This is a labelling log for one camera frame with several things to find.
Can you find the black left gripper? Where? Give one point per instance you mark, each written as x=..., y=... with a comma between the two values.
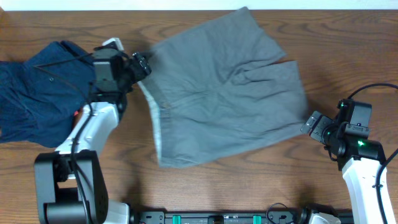
x=140, y=64

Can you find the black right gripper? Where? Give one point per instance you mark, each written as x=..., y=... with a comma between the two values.
x=311, y=121

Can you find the grey shorts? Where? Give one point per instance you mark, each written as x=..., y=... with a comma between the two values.
x=220, y=89

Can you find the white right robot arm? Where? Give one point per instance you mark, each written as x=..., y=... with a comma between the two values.
x=361, y=161

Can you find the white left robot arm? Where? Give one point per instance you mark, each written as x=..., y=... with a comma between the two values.
x=69, y=183

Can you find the navy blue folded shorts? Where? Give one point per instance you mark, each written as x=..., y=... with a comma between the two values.
x=40, y=96

